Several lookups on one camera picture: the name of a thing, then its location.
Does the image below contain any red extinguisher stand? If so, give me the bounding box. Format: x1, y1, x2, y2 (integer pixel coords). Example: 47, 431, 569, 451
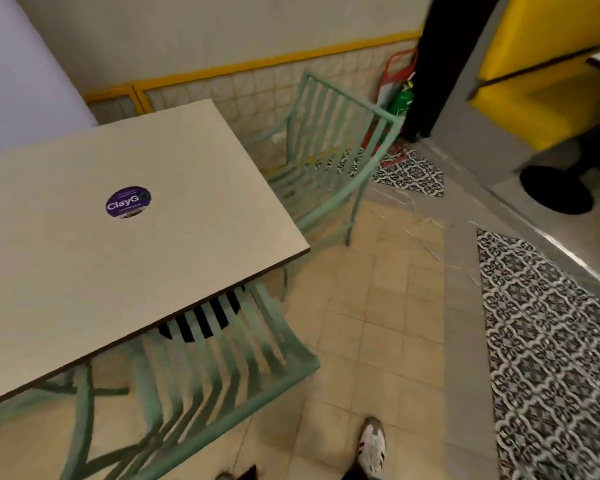
361, 48, 419, 168

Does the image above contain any person's white shoe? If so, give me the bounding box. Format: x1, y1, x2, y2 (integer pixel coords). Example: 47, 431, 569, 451
356, 417, 387, 480

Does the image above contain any round purple sticker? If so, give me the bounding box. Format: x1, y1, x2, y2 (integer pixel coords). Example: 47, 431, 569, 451
105, 186, 152, 219

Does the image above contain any yellow wall rail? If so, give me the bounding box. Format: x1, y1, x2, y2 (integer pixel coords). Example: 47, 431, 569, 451
82, 30, 423, 116

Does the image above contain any yellow padded bench seat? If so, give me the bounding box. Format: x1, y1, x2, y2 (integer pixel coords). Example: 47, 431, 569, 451
469, 0, 600, 152

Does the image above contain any green metal slatted chair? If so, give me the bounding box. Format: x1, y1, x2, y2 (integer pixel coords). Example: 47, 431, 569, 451
240, 71, 406, 247
0, 281, 321, 480

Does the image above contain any green fire extinguisher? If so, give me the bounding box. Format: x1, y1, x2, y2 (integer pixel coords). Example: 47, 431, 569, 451
386, 81, 415, 118

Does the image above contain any black round table base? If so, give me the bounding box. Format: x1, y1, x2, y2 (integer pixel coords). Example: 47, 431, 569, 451
157, 286, 247, 343
519, 165, 595, 216

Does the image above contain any beige rectangular table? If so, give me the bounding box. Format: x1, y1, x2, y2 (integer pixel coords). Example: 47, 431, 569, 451
0, 99, 311, 412

